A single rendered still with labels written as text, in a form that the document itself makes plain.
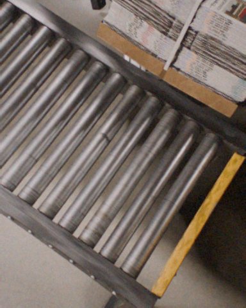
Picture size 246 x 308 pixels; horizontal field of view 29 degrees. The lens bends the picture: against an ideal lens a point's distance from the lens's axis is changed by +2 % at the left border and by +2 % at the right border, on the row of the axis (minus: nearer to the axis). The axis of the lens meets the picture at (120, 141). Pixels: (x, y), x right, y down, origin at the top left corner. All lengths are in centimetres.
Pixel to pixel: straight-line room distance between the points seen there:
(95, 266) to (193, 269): 90
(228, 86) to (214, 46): 10
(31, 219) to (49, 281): 81
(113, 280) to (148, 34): 59
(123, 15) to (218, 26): 23
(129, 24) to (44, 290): 122
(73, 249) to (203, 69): 54
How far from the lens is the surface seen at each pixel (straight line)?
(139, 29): 113
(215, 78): 111
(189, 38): 108
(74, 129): 129
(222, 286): 208
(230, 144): 134
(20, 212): 124
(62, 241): 121
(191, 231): 122
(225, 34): 104
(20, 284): 202
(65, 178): 125
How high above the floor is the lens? 200
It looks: 69 degrees down
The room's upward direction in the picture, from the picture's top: 10 degrees clockwise
